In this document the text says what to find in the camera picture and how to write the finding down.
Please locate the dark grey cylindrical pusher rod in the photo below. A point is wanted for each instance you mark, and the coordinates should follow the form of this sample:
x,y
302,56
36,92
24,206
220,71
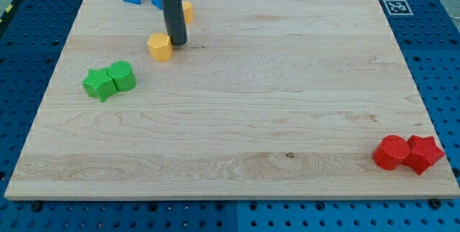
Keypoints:
x,y
175,21

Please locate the yellow heart block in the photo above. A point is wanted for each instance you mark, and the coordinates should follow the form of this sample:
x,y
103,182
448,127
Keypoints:
x,y
188,12

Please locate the yellow hexagon block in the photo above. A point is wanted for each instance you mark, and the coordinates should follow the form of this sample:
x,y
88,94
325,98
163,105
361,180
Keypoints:
x,y
160,47

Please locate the green cylinder block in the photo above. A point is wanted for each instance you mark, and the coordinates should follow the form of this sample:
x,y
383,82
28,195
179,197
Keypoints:
x,y
122,75

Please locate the green star block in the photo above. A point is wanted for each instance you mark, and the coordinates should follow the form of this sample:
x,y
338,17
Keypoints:
x,y
98,84

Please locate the light wooden board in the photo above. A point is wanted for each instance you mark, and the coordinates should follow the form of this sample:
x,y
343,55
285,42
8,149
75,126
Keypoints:
x,y
267,100

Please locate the white fiducial marker tag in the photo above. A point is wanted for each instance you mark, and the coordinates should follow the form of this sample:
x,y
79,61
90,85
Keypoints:
x,y
398,7

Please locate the red cylinder block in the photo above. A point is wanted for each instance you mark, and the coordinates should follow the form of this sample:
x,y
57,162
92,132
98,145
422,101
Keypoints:
x,y
391,152

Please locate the red star block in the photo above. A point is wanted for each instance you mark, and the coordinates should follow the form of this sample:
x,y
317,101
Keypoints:
x,y
424,153

